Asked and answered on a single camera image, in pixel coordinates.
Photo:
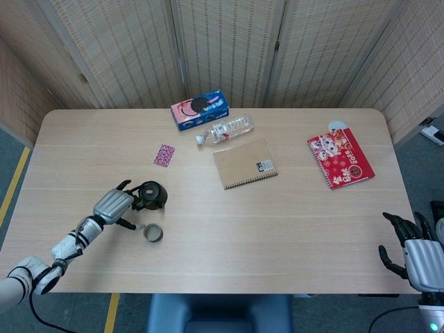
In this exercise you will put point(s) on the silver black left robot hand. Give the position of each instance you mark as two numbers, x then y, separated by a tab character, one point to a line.
112	206

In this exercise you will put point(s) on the white round disc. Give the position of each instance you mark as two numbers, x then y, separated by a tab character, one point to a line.
335	124

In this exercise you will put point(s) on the black box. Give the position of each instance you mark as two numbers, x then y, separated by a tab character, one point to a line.
437	208

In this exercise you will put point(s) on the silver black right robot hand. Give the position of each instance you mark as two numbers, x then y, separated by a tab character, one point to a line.
426	263

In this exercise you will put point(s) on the pink patterned card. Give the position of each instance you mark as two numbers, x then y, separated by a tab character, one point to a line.
164	155

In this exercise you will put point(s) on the brown spiral notebook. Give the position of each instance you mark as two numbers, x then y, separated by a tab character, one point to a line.
243	163

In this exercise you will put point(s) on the small dark tea cup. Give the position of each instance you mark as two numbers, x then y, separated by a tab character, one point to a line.
153	233

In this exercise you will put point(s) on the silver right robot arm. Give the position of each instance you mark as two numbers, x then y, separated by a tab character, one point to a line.
431	312

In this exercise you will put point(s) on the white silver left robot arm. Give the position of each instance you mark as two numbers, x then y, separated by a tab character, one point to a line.
66	248

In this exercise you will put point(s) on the blue cookie box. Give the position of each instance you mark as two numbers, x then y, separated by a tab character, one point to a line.
201	111

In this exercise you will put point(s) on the clear plastic water bottle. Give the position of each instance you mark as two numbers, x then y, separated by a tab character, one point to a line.
225	130

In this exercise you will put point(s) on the woven bamboo screen panel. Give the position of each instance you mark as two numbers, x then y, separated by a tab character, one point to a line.
409	69
319	52
21	86
121	52
225	45

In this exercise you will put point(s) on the white power strip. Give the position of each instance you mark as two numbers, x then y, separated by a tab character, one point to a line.
433	133

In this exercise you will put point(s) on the red spiral calendar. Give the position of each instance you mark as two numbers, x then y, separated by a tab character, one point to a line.
341	159

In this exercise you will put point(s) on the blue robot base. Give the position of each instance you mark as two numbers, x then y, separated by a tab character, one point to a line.
218	312

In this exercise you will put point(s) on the black teapot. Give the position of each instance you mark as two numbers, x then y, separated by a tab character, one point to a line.
152	195

